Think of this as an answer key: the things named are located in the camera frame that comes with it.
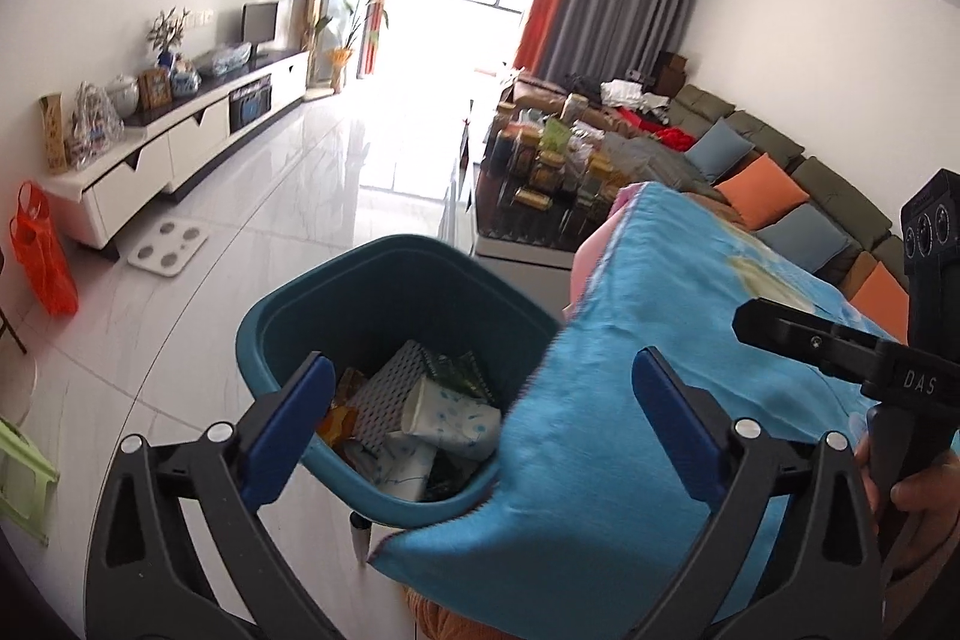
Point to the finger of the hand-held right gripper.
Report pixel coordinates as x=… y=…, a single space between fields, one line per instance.
x=810 y=340

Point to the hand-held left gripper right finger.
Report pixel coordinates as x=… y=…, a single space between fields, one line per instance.
x=675 y=422

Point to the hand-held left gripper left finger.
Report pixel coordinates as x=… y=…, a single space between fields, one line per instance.
x=292 y=430

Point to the gold foil wrapper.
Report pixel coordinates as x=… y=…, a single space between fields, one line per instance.
x=341 y=415

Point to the white foam fruit net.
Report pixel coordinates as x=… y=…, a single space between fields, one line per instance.
x=382 y=396

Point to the teal trash bin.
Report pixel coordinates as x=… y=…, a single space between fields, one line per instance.
x=315 y=310

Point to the white paper cup blue dots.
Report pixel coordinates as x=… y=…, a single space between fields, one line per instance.
x=450 y=419

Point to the green snack wrapper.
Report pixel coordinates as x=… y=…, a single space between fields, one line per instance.
x=461 y=374
x=450 y=482

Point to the person's right hand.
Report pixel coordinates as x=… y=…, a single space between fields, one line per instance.
x=930 y=486

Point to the orange pillow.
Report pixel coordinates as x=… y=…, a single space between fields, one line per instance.
x=881 y=302
x=761 y=192

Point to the blue pillow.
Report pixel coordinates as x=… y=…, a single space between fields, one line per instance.
x=802 y=239
x=720 y=151

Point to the blue printed blanket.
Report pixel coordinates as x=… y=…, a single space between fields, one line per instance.
x=637 y=295

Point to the green sofa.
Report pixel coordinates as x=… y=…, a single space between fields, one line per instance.
x=825 y=183

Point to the pink blanket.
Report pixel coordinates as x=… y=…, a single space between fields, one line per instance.
x=592 y=250

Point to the white bathroom scale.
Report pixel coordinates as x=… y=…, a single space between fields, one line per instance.
x=166 y=248

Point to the coffee table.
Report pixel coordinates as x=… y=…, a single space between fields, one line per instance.
x=517 y=250

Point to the red cloth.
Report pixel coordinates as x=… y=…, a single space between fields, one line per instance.
x=667 y=134

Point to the green plastic stool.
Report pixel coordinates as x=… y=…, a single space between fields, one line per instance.
x=26 y=482

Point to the brown box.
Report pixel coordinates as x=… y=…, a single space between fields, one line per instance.
x=669 y=74

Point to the red plastic bag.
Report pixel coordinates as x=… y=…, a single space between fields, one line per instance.
x=45 y=257

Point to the white clothes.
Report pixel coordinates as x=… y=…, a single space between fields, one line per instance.
x=634 y=94

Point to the white TV cabinet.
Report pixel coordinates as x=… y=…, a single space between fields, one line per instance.
x=195 y=138

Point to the black bag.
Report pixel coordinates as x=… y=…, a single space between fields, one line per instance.
x=581 y=84

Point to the blue and white vase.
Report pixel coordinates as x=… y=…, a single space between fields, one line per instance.
x=185 y=83

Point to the plastic wrapped ornament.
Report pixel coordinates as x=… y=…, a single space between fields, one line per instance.
x=94 y=123

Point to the tall green potted plant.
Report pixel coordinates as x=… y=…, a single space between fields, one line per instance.
x=339 y=59

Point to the clear plastic bag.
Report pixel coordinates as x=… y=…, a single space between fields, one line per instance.
x=231 y=59

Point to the white ceramic jar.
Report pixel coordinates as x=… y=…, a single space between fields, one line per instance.
x=123 y=94

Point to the black monitor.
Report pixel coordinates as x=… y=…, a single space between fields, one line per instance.
x=259 y=25

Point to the decorative plant in vase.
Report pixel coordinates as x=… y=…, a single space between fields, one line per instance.
x=169 y=29

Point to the wooden picture frame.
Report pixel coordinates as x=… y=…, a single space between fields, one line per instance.
x=154 y=89

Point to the white wall socket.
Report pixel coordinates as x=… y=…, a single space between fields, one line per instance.
x=205 y=16

